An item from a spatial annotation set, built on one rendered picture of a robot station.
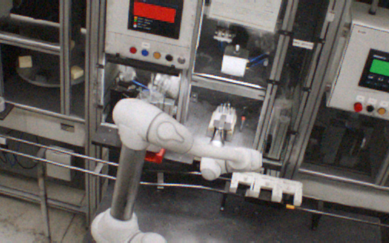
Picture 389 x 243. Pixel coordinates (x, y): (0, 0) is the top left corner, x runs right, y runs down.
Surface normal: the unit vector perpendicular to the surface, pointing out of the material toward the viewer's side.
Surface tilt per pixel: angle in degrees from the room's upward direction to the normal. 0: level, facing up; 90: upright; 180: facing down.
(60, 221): 0
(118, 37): 90
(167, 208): 0
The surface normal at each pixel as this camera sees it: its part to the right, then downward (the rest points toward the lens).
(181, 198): 0.16, -0.81
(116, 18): -0.15, 0.54
